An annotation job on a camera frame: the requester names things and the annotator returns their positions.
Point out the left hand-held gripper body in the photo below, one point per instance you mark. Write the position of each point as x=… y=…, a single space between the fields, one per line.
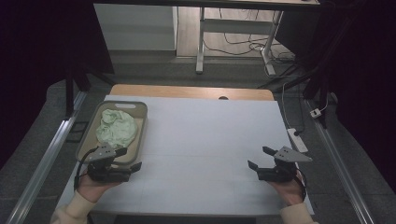
x=104 y=174

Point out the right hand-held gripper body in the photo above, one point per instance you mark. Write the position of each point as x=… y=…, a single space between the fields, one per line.
x=280 y=172

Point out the light green cloth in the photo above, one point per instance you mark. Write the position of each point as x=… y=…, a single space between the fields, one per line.
x=117 y=128

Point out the beige plastic tray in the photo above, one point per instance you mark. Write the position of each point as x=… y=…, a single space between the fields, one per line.
x=141 y=124

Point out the person's left hand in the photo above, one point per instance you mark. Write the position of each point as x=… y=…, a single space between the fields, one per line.
x=91 y=189

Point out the person's right hand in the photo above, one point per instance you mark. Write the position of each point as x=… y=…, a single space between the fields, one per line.
x=292 y=191

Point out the white table mat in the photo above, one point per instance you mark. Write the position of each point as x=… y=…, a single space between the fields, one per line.
x=202 y=140

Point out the small white adapter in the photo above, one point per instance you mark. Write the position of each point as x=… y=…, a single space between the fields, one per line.
x=315 y=113

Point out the black metal stand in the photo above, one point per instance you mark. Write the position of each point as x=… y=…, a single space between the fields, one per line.
x=70 y=90

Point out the white cabinet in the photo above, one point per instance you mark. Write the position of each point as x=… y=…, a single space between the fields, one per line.
x=137 y=28

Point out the white-legged desk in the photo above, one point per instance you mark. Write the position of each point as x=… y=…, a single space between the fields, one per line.
x=232 y=26

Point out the aluminium rail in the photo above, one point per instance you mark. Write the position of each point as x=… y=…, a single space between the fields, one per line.
x=46 y=161
x=339 y=161

